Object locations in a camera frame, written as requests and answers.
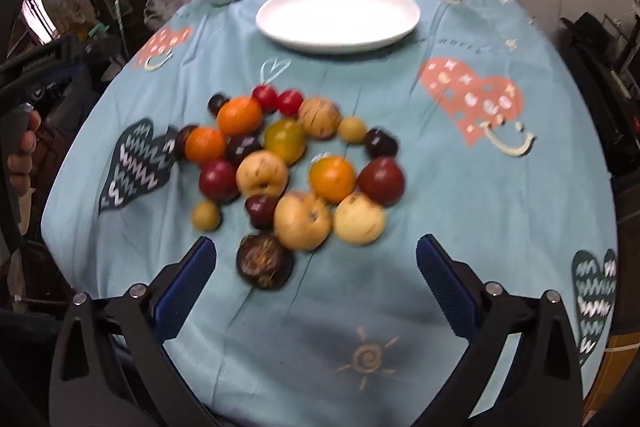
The dark purple plum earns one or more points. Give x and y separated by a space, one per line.
243 148
218 103
381 143

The large orange mandarin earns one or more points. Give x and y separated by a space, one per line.
240 116

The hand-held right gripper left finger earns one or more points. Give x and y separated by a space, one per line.
192 277

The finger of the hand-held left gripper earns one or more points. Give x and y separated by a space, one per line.
75 49
67 71

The person's left hand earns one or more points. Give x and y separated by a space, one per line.
22 162

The dark red plum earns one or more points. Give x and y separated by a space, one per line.
218 181
261 211

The red cherry tomato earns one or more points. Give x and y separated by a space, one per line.
290 103
264 98

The light blue printed tablecloth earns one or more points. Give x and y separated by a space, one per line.
400 232

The dark brown mangosteen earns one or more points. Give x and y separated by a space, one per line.
264 261
183 139

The yellow-green tomato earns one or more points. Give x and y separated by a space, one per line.
285 140

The small yellow-green fruit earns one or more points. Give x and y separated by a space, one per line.
206 215
352 130

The yellow round fruit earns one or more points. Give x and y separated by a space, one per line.
262 174
359 220
302 221

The clear plastic bag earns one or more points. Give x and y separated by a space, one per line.
160 11

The white oval plate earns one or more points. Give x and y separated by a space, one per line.
340 17

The striped pepino melon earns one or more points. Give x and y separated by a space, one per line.
319 118

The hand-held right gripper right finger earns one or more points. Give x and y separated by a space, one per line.
445 282

